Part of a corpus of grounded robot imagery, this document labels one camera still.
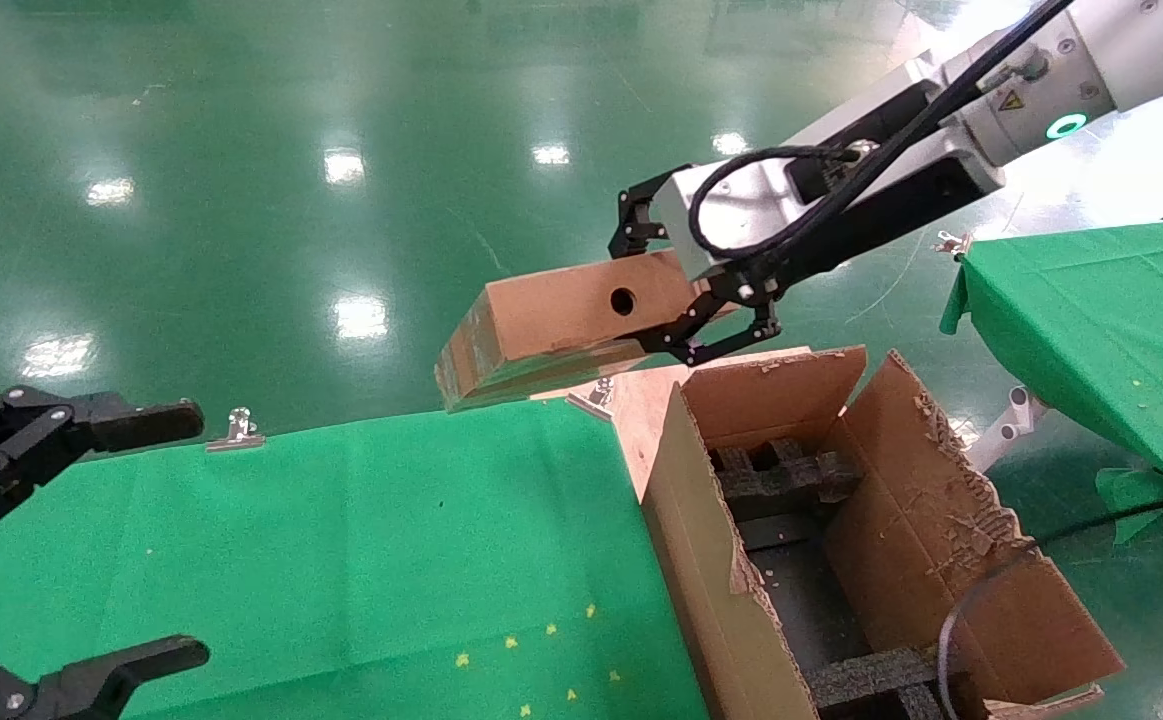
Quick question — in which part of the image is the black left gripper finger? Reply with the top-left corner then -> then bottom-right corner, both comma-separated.
0,387 -> 205,531
0,636 -> 210,720

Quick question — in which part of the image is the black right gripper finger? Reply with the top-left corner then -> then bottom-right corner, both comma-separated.
609,165 -> 692,259
641,280 -> 782,366

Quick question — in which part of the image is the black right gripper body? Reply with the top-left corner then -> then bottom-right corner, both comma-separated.
731,150 -> 1002,301

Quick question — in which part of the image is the small brown cardboard box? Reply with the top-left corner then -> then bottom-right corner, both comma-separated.
434,250 -> 742,413

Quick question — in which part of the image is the large open brown carton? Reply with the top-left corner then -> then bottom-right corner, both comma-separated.
641,345 -> 1127,720

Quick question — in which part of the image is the black foam insert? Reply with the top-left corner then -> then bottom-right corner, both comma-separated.
709,440 -> 864,506
806,645 -> 982,720

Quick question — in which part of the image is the large green table cloth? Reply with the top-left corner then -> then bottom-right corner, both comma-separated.
0,398 -> 712,720

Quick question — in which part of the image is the silver camera mount bracket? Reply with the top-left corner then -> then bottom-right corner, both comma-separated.
791,25 -> 1007,196

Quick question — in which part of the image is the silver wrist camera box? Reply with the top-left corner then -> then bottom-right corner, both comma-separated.
656,155 -> 847,283

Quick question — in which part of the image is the thick black camera cable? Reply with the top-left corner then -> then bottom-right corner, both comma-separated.
689,0 -> 1077,263

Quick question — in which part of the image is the white table leg bracket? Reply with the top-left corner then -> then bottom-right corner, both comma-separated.
961,385 -> 1052,476

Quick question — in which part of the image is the thin black hanging cable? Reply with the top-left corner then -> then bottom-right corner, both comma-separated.
936,495 -> 1163,720

